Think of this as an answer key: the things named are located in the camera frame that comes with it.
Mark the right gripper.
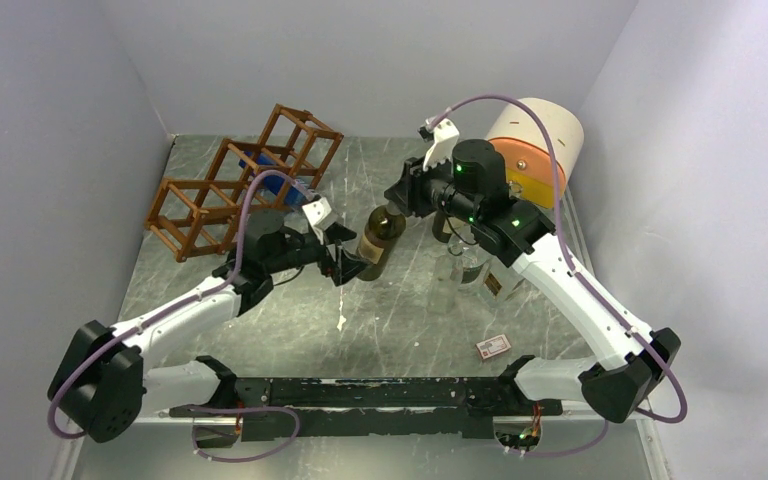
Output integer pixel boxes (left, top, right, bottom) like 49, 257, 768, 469
385, 147, 480, 225

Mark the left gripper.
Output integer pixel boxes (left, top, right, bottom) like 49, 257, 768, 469
266, 221, 373, 286

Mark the green glass wine bottle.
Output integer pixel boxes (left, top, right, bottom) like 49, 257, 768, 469
356, 202, 407, 281

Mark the brown wooden wine rack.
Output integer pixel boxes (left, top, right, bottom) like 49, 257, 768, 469
144, 104, 344, 263

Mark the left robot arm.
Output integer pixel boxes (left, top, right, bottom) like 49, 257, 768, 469
47, 210, 371, 443

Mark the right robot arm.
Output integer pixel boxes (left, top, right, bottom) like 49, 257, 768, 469
384, 140, 681, 423

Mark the blue plastic water bottle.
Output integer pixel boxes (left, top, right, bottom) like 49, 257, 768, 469
238, 150, 326, 210

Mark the clear square glass bottle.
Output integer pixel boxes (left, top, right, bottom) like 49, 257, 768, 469
478, 257, 525, 308

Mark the cream orange cylindrical box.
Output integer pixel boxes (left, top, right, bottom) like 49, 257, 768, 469
486, 98, 584, 209

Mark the small red white box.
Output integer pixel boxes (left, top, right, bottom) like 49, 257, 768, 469
475, 334, 512, 361

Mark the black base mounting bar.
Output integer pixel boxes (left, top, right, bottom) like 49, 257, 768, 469
169, 376, 564, 444

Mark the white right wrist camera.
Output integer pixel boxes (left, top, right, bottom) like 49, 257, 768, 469
419, 118, 460, 171

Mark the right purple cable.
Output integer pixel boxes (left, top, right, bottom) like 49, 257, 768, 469
423, 93, 689, 460

